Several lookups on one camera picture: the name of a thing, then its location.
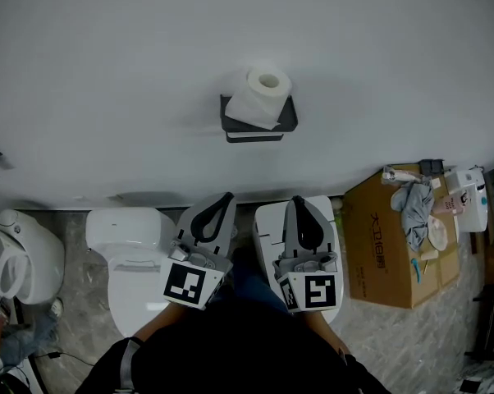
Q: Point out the large cardboard box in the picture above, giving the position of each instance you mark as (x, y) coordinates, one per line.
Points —
(378, 269)

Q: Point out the person's black top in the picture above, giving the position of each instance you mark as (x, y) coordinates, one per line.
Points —
(239, 351)

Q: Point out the person's blue jeans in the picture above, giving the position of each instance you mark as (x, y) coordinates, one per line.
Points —
(247, 281)

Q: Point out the white egg-shaped toilet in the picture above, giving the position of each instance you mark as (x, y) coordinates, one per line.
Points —
(37, 257)

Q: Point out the white appliance with blue label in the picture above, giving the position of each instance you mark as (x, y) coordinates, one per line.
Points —
(470, 207)

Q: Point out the white rounded toilet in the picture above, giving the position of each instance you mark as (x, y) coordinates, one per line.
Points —
(128, 257)

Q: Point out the white tube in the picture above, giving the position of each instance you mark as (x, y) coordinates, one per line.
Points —
(399, 175)

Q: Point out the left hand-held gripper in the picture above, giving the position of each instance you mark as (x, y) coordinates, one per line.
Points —
(185, 283)

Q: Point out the white toilet paper roll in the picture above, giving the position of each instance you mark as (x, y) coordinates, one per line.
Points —
(253, 103)

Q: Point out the beige hand fan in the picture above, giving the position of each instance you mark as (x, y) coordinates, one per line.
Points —
(437, 232)

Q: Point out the black wall shelf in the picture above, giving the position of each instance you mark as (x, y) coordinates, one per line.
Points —
(288, 117)

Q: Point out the grey crumpled cloth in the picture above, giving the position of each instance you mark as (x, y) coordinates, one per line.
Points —
(417, 216)

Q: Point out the teal small tool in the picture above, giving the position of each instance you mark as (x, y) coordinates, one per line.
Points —
(417, 267)

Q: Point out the pink bottle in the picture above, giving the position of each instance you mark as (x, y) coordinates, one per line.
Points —
(450, 205)

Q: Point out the person's left forearm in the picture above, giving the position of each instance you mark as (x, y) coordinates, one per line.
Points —
(161, 322)

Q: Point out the black flat holder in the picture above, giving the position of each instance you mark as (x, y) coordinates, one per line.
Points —
(431, 166)

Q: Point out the person's right forearm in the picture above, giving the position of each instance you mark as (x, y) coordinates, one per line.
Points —
(325, 331)

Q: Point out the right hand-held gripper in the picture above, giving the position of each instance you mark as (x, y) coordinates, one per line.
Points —
(318, 291)

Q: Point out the white flat-lid toilet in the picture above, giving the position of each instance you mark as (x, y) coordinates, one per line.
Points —
(267, 232)

